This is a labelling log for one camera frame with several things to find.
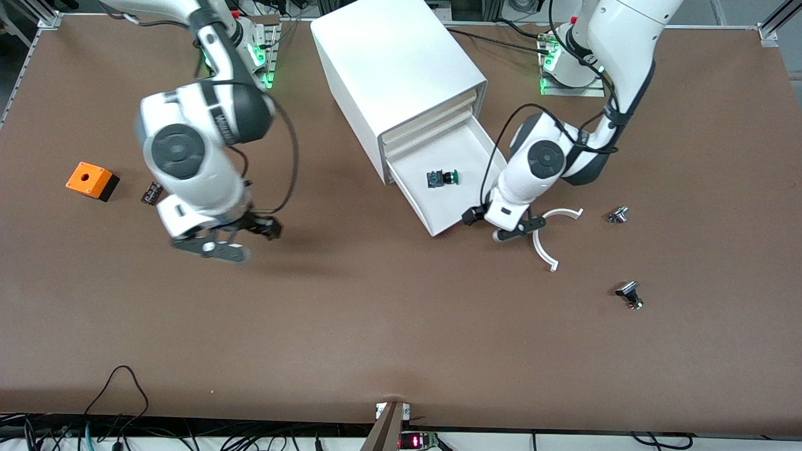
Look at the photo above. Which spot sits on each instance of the green push button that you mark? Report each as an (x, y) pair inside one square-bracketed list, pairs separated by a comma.
[(443, 178)]

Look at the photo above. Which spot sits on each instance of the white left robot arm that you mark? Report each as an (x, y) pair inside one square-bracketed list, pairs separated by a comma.
[(626, 37)]

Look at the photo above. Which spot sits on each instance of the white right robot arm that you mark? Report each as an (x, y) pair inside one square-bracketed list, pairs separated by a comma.
[(188, 156)]

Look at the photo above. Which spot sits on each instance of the black push button grey cap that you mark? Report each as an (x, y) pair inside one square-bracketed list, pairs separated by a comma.
[(626, 289)]

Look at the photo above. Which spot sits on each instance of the black terminal block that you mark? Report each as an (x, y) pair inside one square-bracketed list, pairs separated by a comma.
[(150, 191)]

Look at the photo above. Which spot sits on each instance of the chrome valve fitting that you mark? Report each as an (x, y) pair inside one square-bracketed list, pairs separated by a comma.
[(618, 215)]

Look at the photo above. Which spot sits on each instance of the red display device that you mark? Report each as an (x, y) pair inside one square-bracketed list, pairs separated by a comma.
[(416, 442)]

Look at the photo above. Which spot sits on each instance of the white semicircular plastic bracket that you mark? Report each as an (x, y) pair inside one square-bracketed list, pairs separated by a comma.
[(540, 250)]

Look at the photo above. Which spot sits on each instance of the orange button enclosure box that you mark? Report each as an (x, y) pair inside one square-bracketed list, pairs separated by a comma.
[(88, 177)]

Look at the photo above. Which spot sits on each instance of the brown wedge post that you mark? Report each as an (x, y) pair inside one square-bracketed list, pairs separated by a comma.
[(385, 432)]

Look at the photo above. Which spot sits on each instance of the aluminium frame profile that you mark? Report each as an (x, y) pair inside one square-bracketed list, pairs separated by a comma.
[(774, 28), (47, 15)]

